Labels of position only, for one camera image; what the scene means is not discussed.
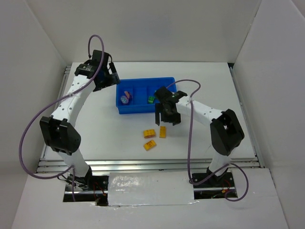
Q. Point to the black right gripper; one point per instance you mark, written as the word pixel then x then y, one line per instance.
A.
pixel 168 112

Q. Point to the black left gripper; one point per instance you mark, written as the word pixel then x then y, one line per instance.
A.
pixel 110 78

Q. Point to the yellow lego plate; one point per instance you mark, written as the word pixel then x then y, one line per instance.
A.
pixel 162 133

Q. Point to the green lego brick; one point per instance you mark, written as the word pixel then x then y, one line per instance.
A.
pixel 150 99

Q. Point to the purple lego brick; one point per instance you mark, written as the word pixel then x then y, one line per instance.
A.
pixel 128 96

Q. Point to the purple flower lego piece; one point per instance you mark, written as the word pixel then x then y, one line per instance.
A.
pixel 124 100

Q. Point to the yellow lego brick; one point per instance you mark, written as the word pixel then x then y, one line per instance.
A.
pixel 149 133
pixel 149 145

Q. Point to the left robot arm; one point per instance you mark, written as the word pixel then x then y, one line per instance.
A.
pixel 58 129

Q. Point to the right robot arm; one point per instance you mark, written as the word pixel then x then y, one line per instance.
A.
pixel 226 131

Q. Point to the blue divided plastic bin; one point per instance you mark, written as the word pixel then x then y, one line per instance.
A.
pixel 141 89

